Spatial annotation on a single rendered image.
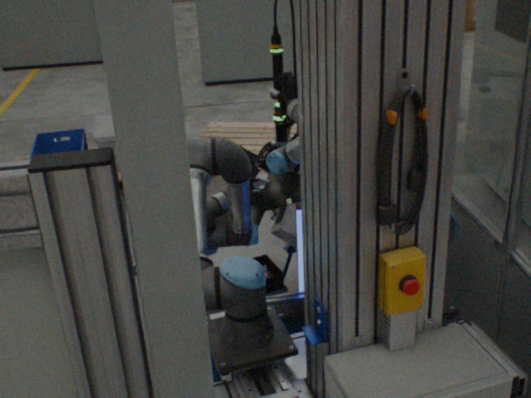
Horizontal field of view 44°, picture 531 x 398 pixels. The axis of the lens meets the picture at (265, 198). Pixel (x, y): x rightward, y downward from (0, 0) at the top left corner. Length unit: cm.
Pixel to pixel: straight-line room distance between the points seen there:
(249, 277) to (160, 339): 116
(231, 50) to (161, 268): 747
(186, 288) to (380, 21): 80
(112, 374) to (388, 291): 90
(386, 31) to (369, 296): 56
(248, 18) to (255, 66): 57
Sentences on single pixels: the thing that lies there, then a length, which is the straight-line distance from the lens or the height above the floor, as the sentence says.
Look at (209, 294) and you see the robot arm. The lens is 173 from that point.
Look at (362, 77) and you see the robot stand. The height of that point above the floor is 184.
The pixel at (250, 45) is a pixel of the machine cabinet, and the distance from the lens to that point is 794.
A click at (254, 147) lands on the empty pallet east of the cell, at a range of 563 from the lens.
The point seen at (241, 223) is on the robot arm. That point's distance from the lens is 217.
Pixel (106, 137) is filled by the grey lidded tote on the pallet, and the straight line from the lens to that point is 525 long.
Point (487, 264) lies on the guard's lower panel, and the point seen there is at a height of 86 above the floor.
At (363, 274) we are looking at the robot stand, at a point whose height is 142.
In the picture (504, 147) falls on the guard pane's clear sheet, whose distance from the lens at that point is 238.
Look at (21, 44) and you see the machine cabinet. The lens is 981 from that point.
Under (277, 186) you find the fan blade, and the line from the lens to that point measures 237.
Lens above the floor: 217
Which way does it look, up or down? 26 degrees down
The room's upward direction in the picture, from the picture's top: 3 degrees counter-clockwise
